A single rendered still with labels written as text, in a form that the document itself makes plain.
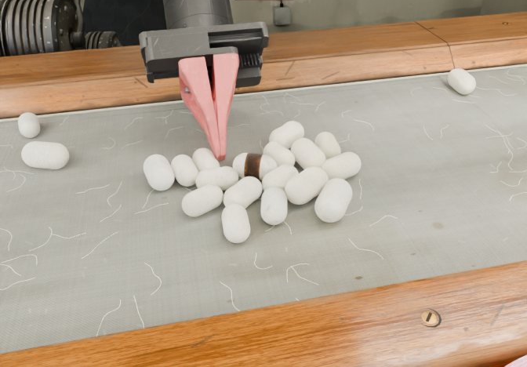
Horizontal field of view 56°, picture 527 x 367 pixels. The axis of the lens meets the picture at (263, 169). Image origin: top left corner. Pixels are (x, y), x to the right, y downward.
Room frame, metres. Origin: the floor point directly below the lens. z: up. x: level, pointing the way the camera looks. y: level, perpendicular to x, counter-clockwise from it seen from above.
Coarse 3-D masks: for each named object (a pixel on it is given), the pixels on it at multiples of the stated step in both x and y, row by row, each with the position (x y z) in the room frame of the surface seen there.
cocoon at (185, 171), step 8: (176, 160) 0.32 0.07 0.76; (184, 160) 0.32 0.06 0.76; (176, 168) 0.32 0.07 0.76; (184, 168) 0.31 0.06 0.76; (192, 168) 0.31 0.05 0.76; (176, 176) 0.31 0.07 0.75; (184, 176) 0.31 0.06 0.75; (192, 176) 0.31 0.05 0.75; (184, 184) 0.31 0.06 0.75; (192, 184) 0.31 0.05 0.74
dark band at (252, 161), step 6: (246, 156) 0.32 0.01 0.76; (252, 156) 0.32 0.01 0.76; (258, 156) 0.32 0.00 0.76; (246, 162) 0.32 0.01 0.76; (252, 162) 0.32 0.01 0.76; (258, 162) 0.32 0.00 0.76; (246, 168) 0.32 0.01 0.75; (252, 168) 0.31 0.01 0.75; (258, 168) 0.31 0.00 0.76; (246, 174) 0.31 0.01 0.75; (252, 174) 0.31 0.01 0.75; (258, 174) 0.31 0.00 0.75
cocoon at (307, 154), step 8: (296, 144) 0.34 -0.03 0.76; (304, 144) 0.34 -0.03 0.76; (312, 144) 0.34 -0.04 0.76; (296, 152) 0.34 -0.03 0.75; (304, 152) 0.33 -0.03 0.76; (312, 152) 0.33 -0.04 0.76; (320, 152) 0.33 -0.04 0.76; (296, 160) 0.33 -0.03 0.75; (304, 160) 0.32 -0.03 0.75; (312, 160) 0.32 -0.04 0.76; (320, 160) 0.32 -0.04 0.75; (304, 168) 0.32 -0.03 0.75
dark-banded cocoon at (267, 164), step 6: (240, 156) 0.32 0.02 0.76; (264, 156) 0.32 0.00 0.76; (270, 156) 0.33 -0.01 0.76; (234, 162) 0.32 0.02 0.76; (240, 162) 0.32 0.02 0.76; (264, 162) 0.32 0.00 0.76; (270, 162) 0.32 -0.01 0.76; (234, 168) 0.32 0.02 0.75; (240, 168) 0.32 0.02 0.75; (264, 168) 0.31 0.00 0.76; (270, 168) 0.31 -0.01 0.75; (240, 174) 0.32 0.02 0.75; (264, 174) 0.31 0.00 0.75
